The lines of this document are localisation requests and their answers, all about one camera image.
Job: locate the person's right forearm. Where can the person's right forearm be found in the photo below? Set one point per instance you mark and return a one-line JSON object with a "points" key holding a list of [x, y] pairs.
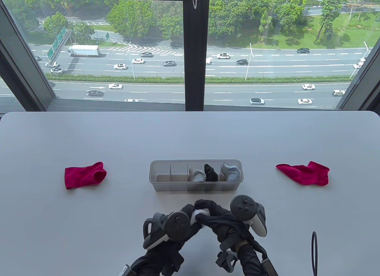
{"points": [[252, 261]]}

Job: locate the person's right hand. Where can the person's right hand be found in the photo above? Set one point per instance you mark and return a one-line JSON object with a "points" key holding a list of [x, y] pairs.
{"points": [[225, 228]]}

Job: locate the person's left forearm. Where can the person's left forearm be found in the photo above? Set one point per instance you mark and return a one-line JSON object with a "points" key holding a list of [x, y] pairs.
{"points": [[154, 265]]}

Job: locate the white sock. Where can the white sock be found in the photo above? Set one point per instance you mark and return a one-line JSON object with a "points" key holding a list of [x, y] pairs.
{"points": [[202, 212]]}

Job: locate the clear plastic divided organizer box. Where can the clear plastic divided organizer box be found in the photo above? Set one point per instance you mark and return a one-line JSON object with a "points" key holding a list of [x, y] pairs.
{"points": [[166, 181]]}

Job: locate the person's left hand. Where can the person's left hand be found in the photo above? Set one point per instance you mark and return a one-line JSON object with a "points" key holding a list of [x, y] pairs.
{"points": [[193, 231]]}

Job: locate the grey sock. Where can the grey sock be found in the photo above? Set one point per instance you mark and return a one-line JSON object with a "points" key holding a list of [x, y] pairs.
{"points": [[197, 175]]}

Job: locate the light blue sock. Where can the light blue sock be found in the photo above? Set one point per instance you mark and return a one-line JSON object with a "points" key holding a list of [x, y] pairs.
{"points": [[231, 170]]}

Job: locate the red sock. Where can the red sock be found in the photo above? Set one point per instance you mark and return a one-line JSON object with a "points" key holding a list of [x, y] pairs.
{"points": [[83, 175], [305, 173]]}

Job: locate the black sock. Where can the black sock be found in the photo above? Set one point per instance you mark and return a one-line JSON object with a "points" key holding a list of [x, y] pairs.
{"points": [[211, 172]]}

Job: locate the black forearm sensor box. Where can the black forearm sensor box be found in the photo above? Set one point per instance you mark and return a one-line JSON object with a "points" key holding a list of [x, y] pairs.
{"points": [[125, 270], [269, 267]]}

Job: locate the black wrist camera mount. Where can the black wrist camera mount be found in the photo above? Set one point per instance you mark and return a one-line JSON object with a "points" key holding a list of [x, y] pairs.
{"points": [[227, 259]]}

